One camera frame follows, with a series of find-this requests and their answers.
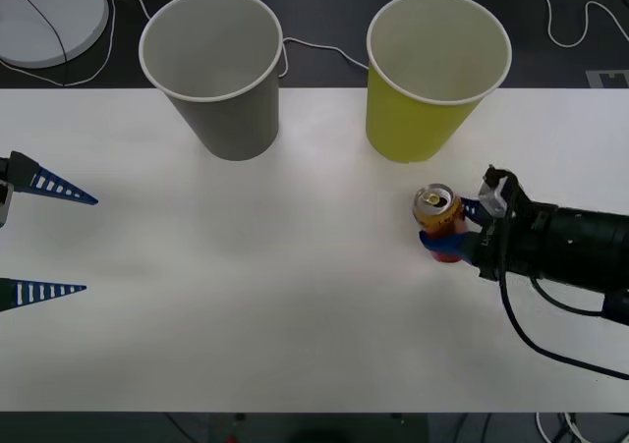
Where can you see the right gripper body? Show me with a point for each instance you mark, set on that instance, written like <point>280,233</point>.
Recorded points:
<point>506,246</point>

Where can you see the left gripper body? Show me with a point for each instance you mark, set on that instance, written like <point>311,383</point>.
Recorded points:
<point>4,170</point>

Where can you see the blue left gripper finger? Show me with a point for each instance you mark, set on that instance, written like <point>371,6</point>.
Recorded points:
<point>34,292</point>
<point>46,182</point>

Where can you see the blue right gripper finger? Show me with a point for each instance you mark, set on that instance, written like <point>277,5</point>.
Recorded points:
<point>449,244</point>
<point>475,209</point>

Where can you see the red and yellow drink can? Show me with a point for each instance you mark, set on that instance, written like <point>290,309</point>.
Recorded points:
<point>442,219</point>

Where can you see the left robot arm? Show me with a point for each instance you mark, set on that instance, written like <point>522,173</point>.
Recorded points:
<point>4,204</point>

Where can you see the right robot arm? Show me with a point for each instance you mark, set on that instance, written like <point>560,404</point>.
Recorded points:
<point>580,241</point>

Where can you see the yellow-green plastic bin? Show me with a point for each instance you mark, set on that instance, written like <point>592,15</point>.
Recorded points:
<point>408,128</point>

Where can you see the white round disc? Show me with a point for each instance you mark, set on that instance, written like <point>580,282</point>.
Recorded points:
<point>44,20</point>

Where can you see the grey paper marker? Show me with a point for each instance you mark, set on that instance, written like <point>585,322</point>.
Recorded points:
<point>607,78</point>

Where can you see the grey plastic bin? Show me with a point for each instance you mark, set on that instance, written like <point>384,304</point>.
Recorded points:
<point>231,119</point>

